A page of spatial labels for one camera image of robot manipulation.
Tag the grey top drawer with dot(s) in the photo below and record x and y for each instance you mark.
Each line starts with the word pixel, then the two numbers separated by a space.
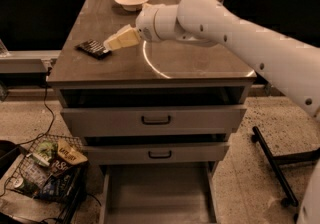
pixel 145 121

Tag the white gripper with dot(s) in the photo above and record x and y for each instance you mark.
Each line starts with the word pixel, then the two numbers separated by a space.
pixel 146 26

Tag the brown chip bag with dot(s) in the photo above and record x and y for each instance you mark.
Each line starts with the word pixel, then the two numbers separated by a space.
pixel 69 154

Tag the black rxbar chocolate bar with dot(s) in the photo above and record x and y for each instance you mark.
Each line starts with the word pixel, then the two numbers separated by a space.
pixel 94 49

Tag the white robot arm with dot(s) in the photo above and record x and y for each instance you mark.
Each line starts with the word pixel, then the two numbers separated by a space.
pixel 292 66

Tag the grey open bottom drawer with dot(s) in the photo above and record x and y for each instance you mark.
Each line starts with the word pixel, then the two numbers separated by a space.
pixel 176 193

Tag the grey middle drawer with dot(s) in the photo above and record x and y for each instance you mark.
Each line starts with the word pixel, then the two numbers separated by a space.
pixel 156 153

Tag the green soda can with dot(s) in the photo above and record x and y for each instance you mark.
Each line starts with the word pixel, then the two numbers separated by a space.
pixel 24 186

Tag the black wire basket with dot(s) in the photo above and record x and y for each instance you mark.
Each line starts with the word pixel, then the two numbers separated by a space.
pixel 39 171

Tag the green snack bag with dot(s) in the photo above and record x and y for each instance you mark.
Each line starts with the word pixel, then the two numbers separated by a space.
pixel 46 150

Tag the dark blue snack bag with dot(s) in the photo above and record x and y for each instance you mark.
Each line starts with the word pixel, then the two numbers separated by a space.
pixel 57 188

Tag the grey drawer cabinet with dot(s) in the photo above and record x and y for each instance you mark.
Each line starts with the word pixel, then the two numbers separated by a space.
pixel 166 74

